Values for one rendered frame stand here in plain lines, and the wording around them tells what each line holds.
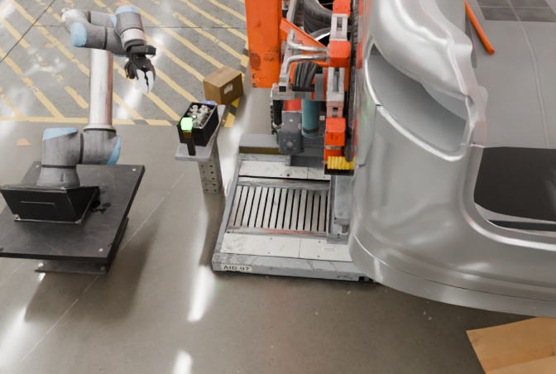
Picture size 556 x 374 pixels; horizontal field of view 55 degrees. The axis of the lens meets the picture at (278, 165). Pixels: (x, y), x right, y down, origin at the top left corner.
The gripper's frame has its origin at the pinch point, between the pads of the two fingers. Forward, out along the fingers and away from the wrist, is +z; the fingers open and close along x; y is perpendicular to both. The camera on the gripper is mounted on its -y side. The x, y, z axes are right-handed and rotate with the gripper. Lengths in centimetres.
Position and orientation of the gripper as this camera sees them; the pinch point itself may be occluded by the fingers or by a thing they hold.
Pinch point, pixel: (147, 88)
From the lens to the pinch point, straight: 199.3
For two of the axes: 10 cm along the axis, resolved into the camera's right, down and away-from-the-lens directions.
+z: 2.8, 9.0, -3.4
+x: -7.6, -0.1, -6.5
